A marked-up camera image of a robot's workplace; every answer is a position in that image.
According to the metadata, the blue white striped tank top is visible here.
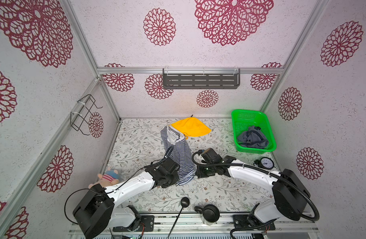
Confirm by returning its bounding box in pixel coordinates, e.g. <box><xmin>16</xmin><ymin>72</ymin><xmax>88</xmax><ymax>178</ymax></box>
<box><xmin>161</xmin><ymin>125</ymin><xmax>196</xmax><ymax>186</ymax></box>

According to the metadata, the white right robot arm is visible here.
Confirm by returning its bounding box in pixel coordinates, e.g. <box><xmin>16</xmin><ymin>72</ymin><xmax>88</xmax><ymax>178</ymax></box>
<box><xmin>192</xmin><ymin>148</ymin><xmax>319</xmax><ymax>228</ymax></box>

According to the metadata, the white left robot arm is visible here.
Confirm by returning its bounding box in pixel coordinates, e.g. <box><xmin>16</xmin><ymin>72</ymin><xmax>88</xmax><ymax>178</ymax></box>
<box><xmin>72</xmin><ymin>157</ymin><xmax>180</xmax><ymax>239</ymax></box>

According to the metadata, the grey tank top in basket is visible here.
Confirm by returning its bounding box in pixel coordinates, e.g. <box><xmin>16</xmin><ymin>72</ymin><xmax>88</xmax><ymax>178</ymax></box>
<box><xmin>237</xmin><ymin>125</ymin><xmax>269</xmax><ymax>149</ymax></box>

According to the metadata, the black ladle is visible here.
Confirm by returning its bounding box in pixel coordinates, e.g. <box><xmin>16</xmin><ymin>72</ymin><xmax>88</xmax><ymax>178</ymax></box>
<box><xmin>167</xmin><ymin>197</ymin><xmax>190</xmax><ymax>239</ymax></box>

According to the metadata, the yellow bucket hat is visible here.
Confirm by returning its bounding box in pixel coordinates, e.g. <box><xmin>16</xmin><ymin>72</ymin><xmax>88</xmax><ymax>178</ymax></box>
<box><xmin>171</xmin><ymin>117</ymin><xmax>211</xmax><ymax>139</ymax></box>

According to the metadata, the black pressure gauge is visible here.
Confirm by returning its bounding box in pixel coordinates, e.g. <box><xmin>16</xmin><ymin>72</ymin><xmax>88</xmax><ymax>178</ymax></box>
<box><xmin>254</xmin><ymin>157</ymin><xmax>275</xmax><ymax>170</ymax></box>

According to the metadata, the green plastic basket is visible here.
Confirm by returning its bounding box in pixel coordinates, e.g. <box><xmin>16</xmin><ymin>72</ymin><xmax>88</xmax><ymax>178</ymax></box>
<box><xmin>231</xmin><ymin>110</ymin><xmax>277</xmax><ymax>154</ymax></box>

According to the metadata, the plush doll toy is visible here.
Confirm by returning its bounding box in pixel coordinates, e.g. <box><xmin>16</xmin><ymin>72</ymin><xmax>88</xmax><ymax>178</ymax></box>
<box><xmin>88</xmin><ymin>168</ymin><xmax>120</xmax><ymax>189</ymax></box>

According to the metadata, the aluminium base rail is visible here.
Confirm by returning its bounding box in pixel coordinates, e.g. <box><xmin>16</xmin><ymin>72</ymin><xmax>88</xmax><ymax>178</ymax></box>
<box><xmin>67</xmin><ymin>211</ymin><xmax>321</xmax><ymax>239</ymax></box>

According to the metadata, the grey wall shelf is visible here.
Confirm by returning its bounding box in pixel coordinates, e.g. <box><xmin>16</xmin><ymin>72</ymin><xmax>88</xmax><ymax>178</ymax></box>
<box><xmin>162</xmin><ymin>69</ymin><xmax>240</xmax><ymax>90</ymax></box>

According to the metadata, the black wire wall rack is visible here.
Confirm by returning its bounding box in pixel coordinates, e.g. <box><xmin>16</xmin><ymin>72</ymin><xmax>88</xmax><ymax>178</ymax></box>
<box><xmin>69</xmin><ymin>94</ymin><xmax>104</xmax><ymax>138</ymax></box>

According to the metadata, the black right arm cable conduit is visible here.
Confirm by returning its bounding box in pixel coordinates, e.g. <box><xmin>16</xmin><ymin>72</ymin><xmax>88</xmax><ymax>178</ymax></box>
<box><xmin>191</xmin><ymin>150</ymin><xmax>320</xmax><ymax>239</ymax></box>

